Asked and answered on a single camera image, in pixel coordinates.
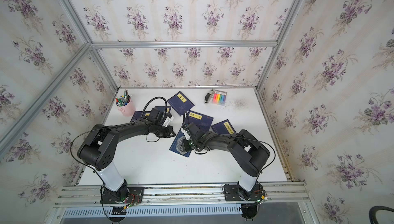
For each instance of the grey black stapler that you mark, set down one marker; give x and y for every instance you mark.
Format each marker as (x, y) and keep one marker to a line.
(208, 96)

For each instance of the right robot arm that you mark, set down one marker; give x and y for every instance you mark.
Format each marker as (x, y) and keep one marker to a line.
(250, 154)

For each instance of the grey striped cleaning cloth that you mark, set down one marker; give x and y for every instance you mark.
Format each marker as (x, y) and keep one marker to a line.
(180, 147)

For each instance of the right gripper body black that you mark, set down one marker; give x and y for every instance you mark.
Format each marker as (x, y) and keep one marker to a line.
(190, 144)

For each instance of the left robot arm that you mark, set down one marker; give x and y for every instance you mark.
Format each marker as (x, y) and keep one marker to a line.
(99, 148)

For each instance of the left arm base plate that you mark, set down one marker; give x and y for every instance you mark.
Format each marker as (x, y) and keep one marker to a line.
(123, 194)

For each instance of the aluminium rail frame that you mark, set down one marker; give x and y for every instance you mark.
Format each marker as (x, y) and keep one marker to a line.
(179, 200)

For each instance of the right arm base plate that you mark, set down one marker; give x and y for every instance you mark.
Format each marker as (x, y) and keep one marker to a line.
(237, 193)

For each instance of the clear box of highlighters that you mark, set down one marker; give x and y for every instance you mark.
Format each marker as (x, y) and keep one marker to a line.
(219, 97)

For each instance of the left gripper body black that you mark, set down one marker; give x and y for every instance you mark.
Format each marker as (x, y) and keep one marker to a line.
(161, 131)

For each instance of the blue book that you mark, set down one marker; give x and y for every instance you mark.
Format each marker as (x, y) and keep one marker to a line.
(139, 114)
(163, 109)
(172, 147)
(223, 127)
(202, 121)
(180, 103)

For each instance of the pink pen cup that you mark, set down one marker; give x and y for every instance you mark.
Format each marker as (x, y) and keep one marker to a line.
(125, 104)

